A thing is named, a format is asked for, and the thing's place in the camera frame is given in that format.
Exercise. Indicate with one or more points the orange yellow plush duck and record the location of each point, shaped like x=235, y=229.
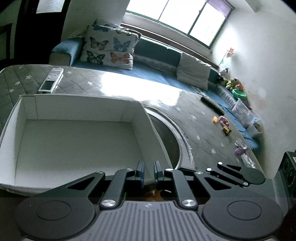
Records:
x=158, y=195

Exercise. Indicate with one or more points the white cardboard box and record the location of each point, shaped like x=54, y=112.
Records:
x=52, y=139

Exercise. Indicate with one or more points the blue sofa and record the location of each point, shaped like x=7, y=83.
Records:
x=156, y=62

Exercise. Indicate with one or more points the white quilted cushion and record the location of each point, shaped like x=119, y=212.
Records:
x=193, y=71

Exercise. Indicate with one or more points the yellow toy truck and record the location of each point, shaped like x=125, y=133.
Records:
x=226, y=130

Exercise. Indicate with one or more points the stuffed animals pile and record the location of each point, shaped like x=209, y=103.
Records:
x=230, y=83

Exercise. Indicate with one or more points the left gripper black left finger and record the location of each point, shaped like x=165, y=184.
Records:
x=68, y=210

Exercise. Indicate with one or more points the purple small toy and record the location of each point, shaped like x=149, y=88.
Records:
x=241, y=147

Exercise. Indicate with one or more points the dark wooden door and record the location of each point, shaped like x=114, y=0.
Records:
x=37, y=33

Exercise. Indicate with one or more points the pink plush toy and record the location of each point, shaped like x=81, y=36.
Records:
x=224, y=121

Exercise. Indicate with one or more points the butterfly print pillow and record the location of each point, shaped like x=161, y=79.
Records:
x=110, y=45

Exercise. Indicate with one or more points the clear plastic storage box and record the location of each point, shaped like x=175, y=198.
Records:
x=244, y=115

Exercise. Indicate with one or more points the window with green frame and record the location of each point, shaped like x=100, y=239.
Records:
x=197, y=19

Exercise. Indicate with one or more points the silver remote control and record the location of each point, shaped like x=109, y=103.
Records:
x=51, y=81

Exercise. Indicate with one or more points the green plastic bowl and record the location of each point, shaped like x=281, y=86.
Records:
x=237, y=94

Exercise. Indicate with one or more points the black remote control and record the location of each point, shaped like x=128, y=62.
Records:
x=212, y=105

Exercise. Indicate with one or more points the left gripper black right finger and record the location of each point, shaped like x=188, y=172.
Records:
x=235, y=212

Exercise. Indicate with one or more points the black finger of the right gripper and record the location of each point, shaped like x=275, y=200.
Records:
x=241, y=176

